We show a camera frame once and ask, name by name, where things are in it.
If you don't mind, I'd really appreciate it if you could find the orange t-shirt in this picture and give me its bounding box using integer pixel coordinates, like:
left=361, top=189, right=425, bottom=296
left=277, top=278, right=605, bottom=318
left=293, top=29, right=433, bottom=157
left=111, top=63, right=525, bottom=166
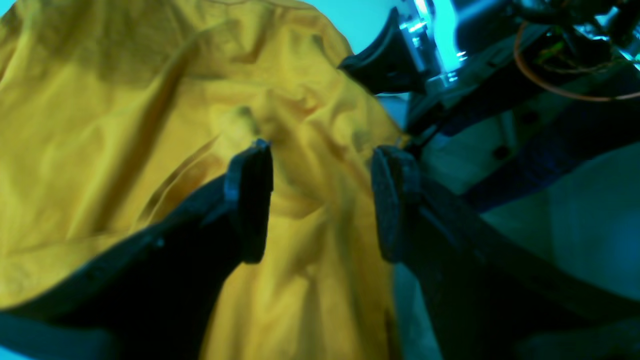
left=0, top=0, right=403, bottom=360

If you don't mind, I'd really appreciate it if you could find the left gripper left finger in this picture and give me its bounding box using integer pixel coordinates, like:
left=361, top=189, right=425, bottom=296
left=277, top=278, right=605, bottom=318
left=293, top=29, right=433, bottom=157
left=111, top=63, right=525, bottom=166
left=1, top=139, right=274, bottom=360

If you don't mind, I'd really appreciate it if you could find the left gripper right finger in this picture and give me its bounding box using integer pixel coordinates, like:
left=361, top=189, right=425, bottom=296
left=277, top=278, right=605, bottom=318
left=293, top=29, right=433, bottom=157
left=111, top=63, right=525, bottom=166
left=371, top=145, right=640, bottom=360

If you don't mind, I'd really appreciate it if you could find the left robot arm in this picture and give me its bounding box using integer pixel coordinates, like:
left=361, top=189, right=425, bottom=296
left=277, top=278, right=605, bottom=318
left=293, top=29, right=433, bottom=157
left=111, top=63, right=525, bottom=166
left=1, top=0, right=639, bottom=360

